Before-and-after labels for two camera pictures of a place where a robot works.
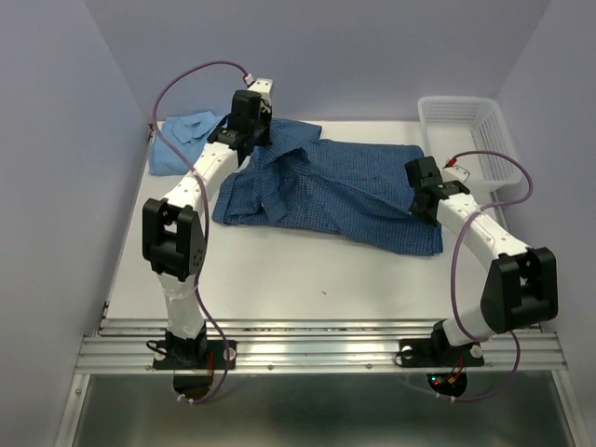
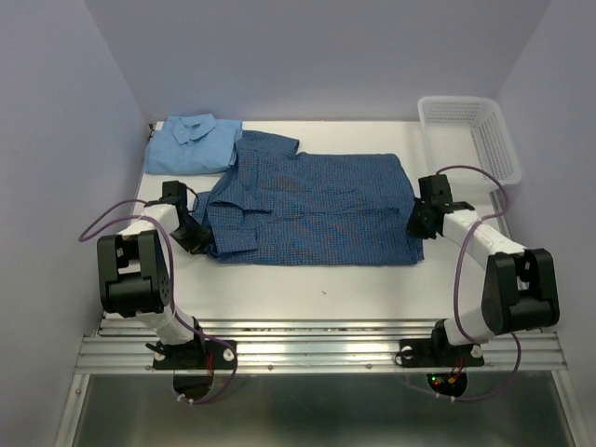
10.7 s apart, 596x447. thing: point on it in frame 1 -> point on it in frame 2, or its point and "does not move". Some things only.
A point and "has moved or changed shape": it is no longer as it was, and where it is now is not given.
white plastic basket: (454, 125) does not move
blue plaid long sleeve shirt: (353, 195) has moved or changed shape
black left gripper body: (261, 128) -> (191, 236)
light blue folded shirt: (188, 132) does not move
